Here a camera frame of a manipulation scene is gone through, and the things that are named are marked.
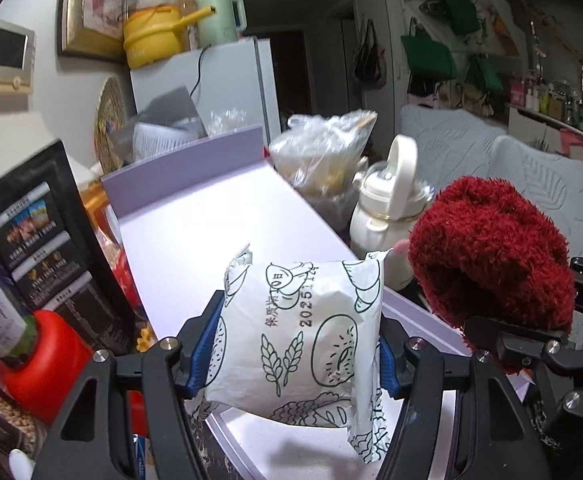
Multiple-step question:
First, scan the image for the pale green kettle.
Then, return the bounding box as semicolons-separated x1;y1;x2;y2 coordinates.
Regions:
195;0;248;47

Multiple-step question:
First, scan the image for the container of beige beans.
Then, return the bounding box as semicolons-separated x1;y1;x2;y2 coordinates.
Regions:
0;360;42;461

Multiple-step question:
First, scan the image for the yellow cooking pot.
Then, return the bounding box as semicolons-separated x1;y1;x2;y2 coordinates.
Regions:
122;5;218;69

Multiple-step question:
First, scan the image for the black handbag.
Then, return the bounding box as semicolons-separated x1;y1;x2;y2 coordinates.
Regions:
354;20;388;89

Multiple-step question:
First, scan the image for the green tote bag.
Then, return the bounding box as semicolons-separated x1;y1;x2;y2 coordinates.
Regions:
401;17;458;82
466;55;503;94
434;0;482;36

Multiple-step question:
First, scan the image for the lavender gift box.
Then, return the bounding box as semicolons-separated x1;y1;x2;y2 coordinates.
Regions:
100;126;537;480

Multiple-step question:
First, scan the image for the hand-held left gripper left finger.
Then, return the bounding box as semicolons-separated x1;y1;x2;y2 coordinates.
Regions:
31;290;227;480

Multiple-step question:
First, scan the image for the red container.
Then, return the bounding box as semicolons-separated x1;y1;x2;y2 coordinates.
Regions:
1;310;95;424

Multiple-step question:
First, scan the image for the red fuzzy cloth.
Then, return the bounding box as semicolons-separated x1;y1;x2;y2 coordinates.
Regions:
408;176;577;376

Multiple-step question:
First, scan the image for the white printed bread packet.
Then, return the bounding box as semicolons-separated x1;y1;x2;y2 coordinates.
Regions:
191;245;393;464

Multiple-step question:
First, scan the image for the cream water bottle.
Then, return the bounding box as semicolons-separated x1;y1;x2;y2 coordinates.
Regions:
349;134;433;291

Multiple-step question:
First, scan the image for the gold framed picture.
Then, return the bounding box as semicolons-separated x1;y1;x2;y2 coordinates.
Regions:
57;0;129;64

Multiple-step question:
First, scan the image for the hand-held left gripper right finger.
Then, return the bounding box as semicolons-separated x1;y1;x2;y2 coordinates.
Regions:
376;318;542;480

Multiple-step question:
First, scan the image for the orange snack box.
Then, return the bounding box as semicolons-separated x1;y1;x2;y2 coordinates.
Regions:
80;180;122;253

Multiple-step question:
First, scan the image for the white refrigerator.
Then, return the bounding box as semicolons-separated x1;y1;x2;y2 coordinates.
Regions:
130;37;282;147

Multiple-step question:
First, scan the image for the round woven mat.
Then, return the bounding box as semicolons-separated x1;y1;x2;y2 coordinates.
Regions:
94;76;128;174

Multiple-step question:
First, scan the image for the grey paper bag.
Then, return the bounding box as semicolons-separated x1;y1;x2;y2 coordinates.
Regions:
108;87;210;167

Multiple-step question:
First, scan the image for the black snack bag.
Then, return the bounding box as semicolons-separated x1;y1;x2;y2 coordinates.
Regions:
0;140;138;358

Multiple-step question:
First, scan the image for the clear plastic food bag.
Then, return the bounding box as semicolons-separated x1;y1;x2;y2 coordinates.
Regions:
268;110;378;231

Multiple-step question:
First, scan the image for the beige wall intercom panel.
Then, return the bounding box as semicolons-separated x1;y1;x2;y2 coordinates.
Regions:
0;18;36;95

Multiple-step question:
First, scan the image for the grey leaf-pattern sofa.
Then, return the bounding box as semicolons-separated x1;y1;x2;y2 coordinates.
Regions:
400;105;583;351

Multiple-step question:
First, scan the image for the row of small bottles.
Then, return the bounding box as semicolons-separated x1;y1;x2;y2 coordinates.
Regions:
509;70;583;142

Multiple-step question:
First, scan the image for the yellow waffle snack packet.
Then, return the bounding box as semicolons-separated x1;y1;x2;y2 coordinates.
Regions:
135;324;156;352

